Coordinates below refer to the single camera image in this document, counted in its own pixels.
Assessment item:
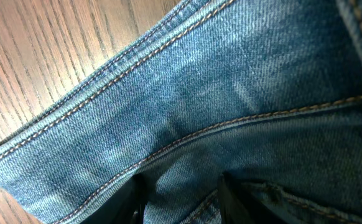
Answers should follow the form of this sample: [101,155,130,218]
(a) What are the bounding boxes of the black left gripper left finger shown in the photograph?
[81,174,147,224]

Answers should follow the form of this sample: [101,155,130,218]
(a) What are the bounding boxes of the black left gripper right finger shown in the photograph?
[217,172,286,224]

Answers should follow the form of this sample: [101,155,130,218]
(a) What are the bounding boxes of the light blue denim jeans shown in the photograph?
[0,0,362,223]

